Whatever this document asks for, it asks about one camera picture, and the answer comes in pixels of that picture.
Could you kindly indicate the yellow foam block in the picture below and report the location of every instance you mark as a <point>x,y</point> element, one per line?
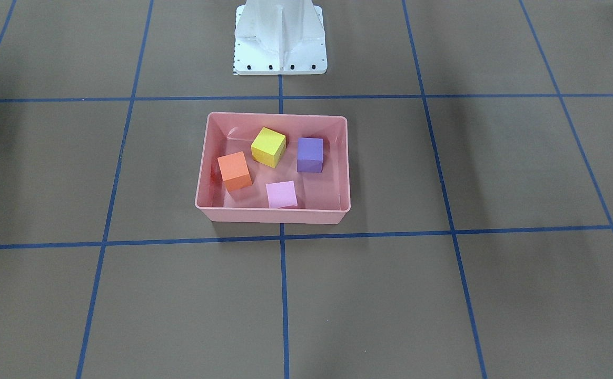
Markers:
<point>268,147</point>

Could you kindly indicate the pink plastic bin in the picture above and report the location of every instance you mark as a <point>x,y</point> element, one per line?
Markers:
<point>322,198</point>

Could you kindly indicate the orange foam block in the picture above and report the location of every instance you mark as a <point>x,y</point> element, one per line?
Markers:
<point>234,171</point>

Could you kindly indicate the purple foam block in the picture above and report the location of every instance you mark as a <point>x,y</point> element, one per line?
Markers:
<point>310,156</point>

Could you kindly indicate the pink foam block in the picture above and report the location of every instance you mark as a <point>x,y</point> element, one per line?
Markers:
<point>281,195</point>

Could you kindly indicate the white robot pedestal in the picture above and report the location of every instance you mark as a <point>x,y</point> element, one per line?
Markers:
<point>279,38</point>

